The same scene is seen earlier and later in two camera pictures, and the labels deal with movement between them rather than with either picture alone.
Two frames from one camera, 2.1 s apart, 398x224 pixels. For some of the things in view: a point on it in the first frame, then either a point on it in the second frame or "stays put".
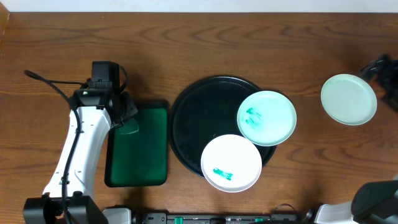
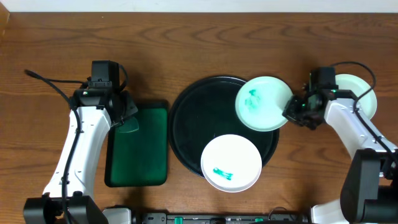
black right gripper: (386, 79) -> (288, 113)
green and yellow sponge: (130, 127) stays put
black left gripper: (125, 109) stays put
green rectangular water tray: (139, 158) stays put
